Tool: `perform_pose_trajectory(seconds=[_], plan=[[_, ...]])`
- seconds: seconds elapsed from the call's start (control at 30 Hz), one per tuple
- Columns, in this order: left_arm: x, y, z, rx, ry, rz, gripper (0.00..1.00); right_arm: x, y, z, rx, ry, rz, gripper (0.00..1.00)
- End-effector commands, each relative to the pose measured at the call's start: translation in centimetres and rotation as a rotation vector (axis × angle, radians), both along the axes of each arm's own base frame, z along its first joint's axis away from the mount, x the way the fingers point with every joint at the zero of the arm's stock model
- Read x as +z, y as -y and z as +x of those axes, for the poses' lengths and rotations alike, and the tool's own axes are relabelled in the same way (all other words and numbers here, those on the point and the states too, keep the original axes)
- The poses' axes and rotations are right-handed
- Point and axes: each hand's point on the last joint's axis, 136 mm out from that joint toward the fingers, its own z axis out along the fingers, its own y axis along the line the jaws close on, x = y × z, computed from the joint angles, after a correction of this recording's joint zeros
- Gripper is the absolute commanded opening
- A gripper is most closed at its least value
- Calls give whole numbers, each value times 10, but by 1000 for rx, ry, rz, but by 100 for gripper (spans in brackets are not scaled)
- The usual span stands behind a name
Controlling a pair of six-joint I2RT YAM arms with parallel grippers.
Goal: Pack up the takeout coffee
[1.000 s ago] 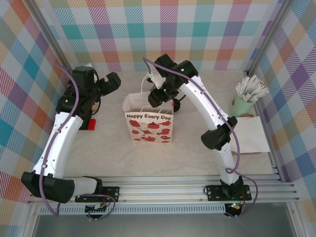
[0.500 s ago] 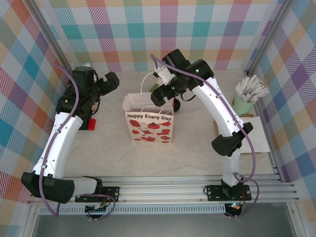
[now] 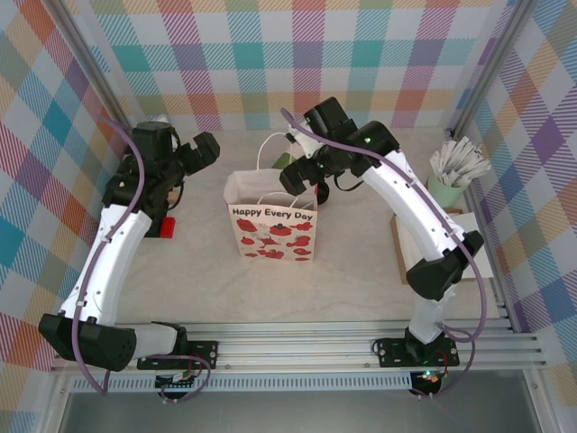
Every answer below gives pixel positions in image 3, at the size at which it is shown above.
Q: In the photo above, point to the green paper cup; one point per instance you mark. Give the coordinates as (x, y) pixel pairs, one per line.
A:
(283, 160)

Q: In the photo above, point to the red white paper gift bag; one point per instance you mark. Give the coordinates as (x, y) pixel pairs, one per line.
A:
(270, 234)

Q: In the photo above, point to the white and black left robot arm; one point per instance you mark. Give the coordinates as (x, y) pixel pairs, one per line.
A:
(103, 266)

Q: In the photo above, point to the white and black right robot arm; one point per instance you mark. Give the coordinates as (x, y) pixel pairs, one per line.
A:
(405, 203)

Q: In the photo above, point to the loose black cup lid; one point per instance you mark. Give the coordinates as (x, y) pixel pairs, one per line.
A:
(323, 194)

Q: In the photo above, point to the black grey checkered board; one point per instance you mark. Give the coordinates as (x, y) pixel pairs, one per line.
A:
(155, 227)

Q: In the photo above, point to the small red block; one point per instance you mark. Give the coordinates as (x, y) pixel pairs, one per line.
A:
(168, 227)

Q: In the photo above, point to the white paper sachet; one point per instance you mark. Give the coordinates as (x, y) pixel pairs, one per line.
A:
(483, 169)
(451, 155)
(438, 164)
(463, 155)
(475, 159)

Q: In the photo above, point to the brown napkin tray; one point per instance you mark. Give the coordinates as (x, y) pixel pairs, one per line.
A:
(396, 243)

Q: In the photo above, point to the mint green holder cup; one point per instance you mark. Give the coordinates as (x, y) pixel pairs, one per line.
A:
(439, 198)

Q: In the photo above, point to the white paper napkin stack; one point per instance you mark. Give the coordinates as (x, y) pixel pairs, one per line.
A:
(411, 252)

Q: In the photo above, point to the grey metal sheet panel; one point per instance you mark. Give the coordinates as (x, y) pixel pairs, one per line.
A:
(293, 412)

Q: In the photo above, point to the small lit circuit board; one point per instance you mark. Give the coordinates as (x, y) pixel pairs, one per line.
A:
(429, 378)

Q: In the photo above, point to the aluminium corner post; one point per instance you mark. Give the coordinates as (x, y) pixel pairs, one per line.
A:
(489, 67)
(94, 72)

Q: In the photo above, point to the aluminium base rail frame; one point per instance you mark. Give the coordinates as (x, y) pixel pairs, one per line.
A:
(293, 347)

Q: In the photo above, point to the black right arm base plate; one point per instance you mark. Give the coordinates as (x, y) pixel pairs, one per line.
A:
(390, 352)

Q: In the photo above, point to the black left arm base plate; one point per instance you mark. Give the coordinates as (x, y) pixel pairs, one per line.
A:
(207, 354)

